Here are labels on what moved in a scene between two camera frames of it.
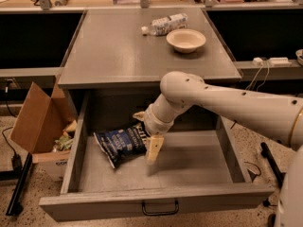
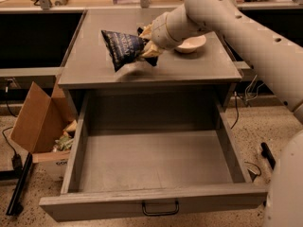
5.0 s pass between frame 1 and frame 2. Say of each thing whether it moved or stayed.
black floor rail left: stayed
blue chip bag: moved
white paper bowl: stayed
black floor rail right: stayed
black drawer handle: stayed
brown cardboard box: stayed
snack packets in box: stayed
